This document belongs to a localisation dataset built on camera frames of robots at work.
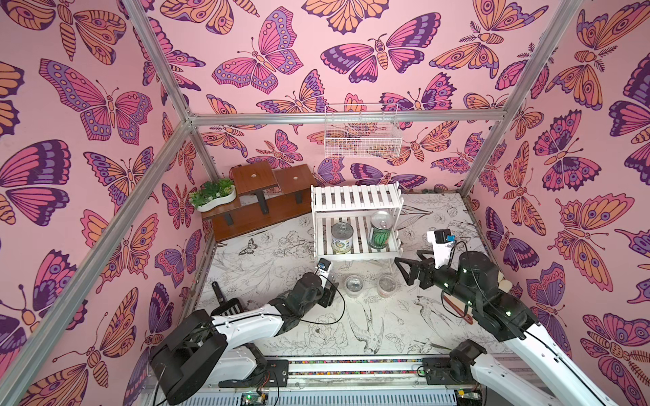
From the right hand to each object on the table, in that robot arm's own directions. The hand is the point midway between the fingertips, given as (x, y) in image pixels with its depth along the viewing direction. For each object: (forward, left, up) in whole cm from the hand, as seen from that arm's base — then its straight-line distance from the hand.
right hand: (404, 257), depth 68 cm
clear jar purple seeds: (+1, +12, -21) cm, 25 cm away
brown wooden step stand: (+48, +52, -26) cm, 75 cm away
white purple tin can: (+10, +17, -6) cm, 21 cm away
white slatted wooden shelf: (+24, +11, -14) cm, 30 cm away
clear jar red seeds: (+2, +1, -21) cm, 21 cm away
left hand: (+3, +20, -20) cm, 28 cm away
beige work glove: (+5, -41, -26) cm, 49 cm away
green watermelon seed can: (+14, +4, -3) cm, 15 cm away
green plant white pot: (+28, +64, -5) cm, 70 cm away
